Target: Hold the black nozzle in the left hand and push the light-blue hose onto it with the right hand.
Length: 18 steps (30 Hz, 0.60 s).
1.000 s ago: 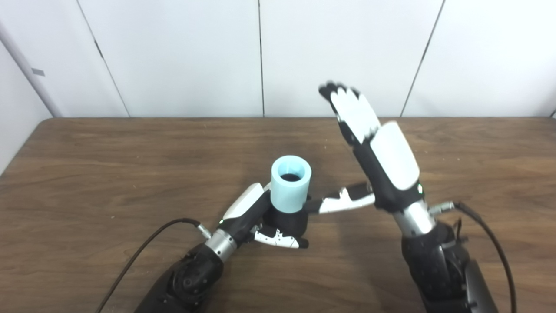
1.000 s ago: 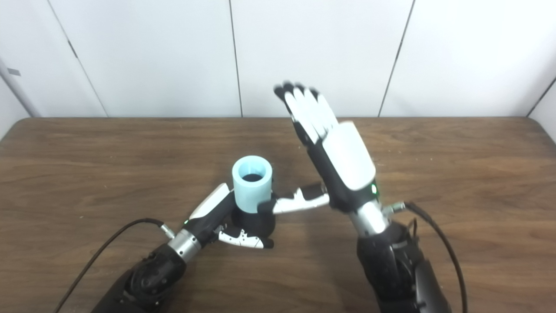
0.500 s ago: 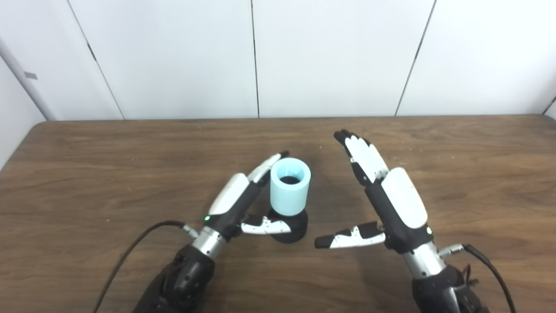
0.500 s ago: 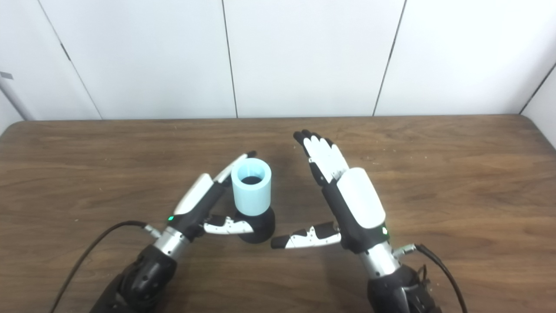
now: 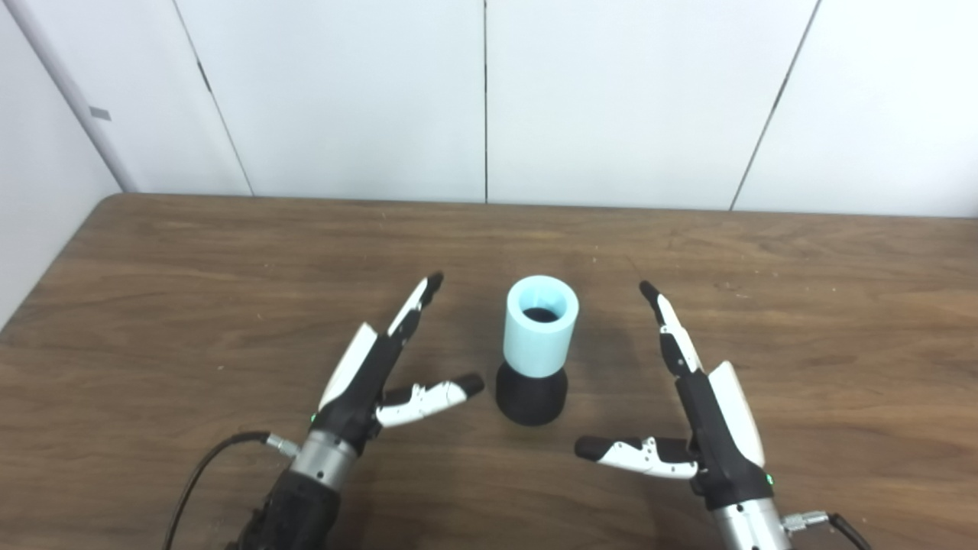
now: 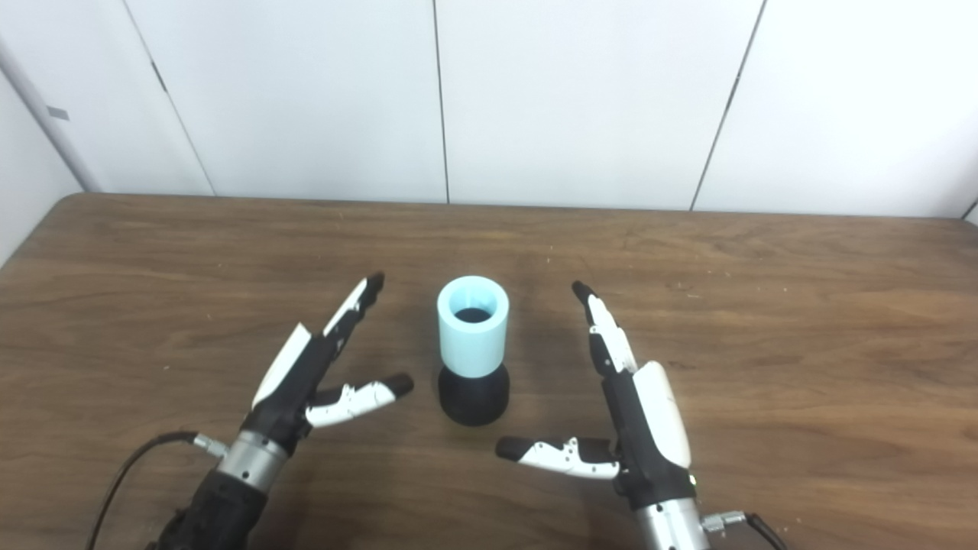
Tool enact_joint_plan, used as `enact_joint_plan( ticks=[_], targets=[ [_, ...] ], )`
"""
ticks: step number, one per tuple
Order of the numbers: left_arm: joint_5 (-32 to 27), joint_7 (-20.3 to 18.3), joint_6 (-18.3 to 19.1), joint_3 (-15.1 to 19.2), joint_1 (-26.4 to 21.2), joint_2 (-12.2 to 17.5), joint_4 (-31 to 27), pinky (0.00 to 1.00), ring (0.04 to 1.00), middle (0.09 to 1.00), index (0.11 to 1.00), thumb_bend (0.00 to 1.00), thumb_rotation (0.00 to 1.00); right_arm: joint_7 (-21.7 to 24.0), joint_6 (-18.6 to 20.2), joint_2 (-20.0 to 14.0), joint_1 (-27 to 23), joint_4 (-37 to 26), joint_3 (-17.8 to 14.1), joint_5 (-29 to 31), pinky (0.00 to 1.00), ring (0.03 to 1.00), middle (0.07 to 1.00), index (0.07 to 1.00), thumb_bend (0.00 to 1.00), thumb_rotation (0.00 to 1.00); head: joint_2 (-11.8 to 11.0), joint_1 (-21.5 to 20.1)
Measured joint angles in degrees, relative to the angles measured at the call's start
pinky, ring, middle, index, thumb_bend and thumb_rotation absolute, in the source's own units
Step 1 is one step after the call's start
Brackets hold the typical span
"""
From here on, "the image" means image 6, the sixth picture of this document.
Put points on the black funnel-shaped nozzle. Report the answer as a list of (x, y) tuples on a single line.
[(474, 401)]

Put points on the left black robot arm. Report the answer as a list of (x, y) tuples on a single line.
[(221, 496)]

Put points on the light blue cup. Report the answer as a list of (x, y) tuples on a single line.
[(474, 347)]

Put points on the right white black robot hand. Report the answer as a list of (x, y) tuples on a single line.
[(649, 435)]

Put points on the small grey wall tag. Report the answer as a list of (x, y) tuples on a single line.
[(59, 113)]

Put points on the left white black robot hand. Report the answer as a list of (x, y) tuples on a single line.
[(290, 393)]

